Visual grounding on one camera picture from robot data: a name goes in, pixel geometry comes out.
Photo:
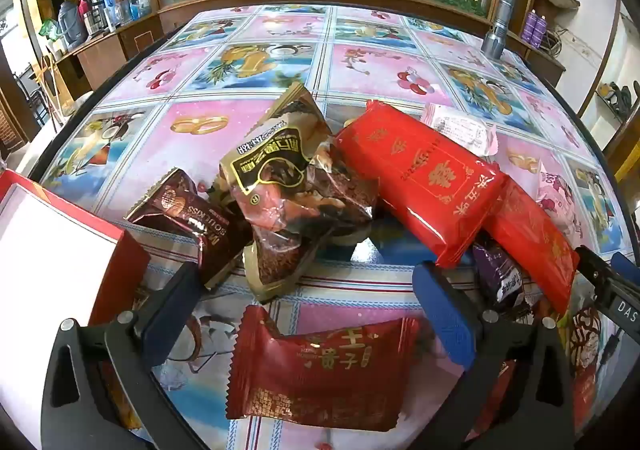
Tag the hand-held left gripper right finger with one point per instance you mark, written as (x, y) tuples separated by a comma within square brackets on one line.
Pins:
[(445, 317)]

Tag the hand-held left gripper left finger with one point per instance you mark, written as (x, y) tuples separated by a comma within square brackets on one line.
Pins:
[(170, 302)]

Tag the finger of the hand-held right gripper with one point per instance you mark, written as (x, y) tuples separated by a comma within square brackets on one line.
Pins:
[(627, 267), (592, 265)]

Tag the small red gold-print packet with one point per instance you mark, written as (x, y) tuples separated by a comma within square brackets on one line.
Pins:
[(535, 240)]

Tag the purple snack packet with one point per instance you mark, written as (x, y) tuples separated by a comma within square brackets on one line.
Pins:
[(500, 275)]

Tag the brown chocolate snack packet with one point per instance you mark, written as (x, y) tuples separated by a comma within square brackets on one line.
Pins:
[(185, 215)]

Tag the red box with white inside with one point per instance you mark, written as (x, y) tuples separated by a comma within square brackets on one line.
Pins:
[(50, 280)]

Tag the dark red snack packet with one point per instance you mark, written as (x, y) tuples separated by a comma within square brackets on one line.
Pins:
[(320, 370)]

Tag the large red gold-print packet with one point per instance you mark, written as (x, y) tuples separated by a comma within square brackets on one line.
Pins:
[(425, 180)]

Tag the clear packet with black label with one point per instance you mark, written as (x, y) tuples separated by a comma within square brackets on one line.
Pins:
[(280, 180)]

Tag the red patterned snack packet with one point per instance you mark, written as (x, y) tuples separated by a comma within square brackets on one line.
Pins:
[(585, 345)]

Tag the gold-edged brown snack packet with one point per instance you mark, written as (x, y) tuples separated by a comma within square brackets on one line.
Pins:
[(285, 265)]

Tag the white and pink snack packet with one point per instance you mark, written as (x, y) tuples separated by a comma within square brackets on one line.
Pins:
[(460, 127)]

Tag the brown clear snack packet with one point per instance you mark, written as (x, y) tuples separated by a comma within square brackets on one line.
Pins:
[(295, 107)]

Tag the purple spray bottle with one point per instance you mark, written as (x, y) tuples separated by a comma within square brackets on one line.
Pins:
[(528, 27), (540, 29)]

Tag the wooden chair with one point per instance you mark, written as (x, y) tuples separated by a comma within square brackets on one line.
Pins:
[(40, 94)]

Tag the silver flashlight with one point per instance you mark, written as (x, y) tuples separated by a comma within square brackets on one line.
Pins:
[(497, 29)]

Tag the wooden sideboard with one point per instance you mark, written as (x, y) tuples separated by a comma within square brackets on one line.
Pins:
[(110, 52)]

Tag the printed fruit tablecloth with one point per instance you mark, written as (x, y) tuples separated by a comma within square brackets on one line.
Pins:
[(350, 64)]

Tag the dark grey thermos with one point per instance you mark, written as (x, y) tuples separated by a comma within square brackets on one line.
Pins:
[(72, 27)]

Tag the steel thermos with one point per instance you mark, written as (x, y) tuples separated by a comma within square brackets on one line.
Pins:
[(94, 9)]

